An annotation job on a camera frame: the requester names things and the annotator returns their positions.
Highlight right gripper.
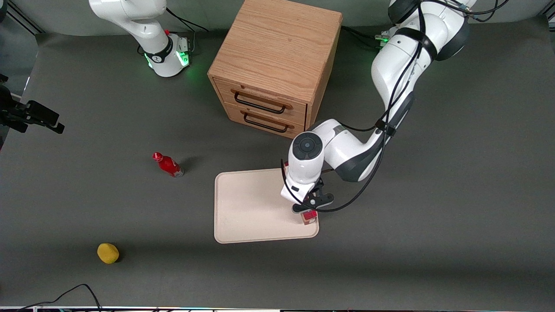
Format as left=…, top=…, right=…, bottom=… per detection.
left=0, top=74, right=66, bottom=134

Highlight beige rectangular tray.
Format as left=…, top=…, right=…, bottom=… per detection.
left=214, top=168, right=320, bottom=244

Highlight plain wooden drawer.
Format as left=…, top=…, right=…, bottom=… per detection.
left=223, top=102, right=307, bottom=142

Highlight wooden drawer with notch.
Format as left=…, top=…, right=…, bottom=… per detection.
left=213, top=78, right=308, bottom=127

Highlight small red bottle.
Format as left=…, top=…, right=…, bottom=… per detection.
left=152, top=152, right=184, bottom=179

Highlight yellow lemon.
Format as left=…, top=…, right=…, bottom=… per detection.
left=97, top=243, right=120, bottom=264

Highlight wooden drawer cabinet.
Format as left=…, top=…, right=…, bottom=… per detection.
left=207, top=0, right=343, bottom=143

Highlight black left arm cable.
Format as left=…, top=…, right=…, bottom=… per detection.
left=281, top=0, right=512, bottom=214

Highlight short black drawer handle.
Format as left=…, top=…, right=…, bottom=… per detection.
left=243, top=112, right=290, bottom=133

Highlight black frame rail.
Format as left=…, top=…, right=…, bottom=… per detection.
left=5, top=0, right=45, bottom=35

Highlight long black drawer handle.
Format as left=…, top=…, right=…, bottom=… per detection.
left=234, top=91, right=287, bottom=115

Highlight black right arm base cables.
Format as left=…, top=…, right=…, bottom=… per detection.
left=166, top=6, right=209, bottom=56

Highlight black arm base cables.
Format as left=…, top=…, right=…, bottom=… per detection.
left=341, top=25, right=383, bottom=51
left=166, top=6, right=209, bottom=56

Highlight black cable at table edge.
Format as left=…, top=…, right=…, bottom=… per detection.
left=17, top=283, right=103, bottom=312

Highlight black left arm base cables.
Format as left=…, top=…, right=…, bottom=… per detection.
left=341, top=25, right=383, bottom=51

